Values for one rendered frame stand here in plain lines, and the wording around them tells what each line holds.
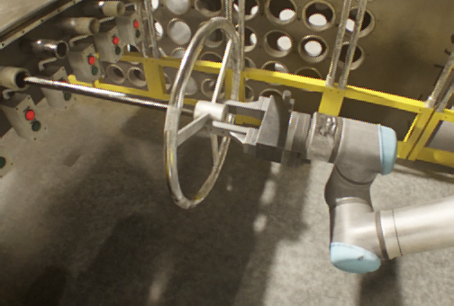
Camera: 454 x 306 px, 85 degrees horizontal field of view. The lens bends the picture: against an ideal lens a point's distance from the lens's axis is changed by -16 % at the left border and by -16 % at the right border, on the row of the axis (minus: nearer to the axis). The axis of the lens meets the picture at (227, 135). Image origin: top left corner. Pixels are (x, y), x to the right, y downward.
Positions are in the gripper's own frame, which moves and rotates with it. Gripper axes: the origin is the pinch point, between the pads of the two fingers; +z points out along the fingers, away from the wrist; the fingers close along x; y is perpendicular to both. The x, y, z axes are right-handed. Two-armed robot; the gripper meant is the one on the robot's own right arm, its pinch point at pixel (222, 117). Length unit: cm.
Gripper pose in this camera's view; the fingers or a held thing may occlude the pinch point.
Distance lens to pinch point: 58.8
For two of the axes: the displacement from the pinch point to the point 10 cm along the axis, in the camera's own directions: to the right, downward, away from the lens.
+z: -9.5, -2.0, 2.3
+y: -0.4, -6.6, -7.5
